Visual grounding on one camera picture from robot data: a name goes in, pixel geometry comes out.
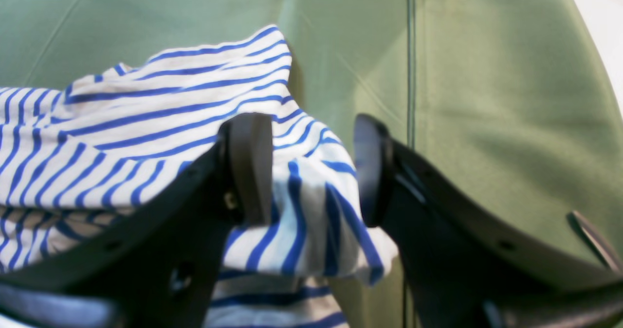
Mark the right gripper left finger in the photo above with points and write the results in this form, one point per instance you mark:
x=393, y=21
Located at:
x=157, y=267

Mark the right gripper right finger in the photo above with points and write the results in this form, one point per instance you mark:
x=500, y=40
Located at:
x=465, y=267

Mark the blue white striped t-shirt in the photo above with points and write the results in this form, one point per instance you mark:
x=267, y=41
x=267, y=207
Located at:
x=78, y=160

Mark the green table cloth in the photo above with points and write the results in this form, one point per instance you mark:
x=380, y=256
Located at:
x=508, y=99

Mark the orange handled scissors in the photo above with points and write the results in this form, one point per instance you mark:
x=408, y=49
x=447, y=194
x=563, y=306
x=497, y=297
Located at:
x=597, y=243

